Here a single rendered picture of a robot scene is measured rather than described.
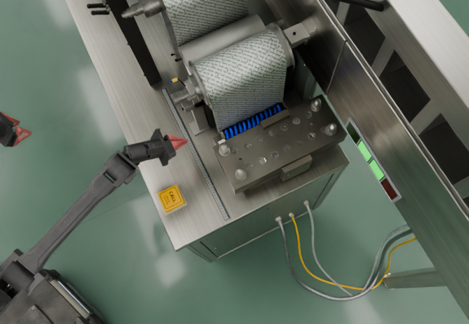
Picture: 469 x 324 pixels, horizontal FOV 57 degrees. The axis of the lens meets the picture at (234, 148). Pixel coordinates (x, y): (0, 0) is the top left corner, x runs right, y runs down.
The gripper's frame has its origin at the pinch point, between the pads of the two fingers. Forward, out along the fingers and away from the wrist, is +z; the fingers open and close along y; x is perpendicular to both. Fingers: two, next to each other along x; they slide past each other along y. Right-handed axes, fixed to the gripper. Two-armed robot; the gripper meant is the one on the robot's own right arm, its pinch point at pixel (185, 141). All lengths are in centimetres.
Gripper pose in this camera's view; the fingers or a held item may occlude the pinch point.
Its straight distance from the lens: 136.0
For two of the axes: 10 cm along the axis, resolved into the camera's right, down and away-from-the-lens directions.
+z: 7.9, -2.1, 5.8
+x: 4.2, -5.0, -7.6
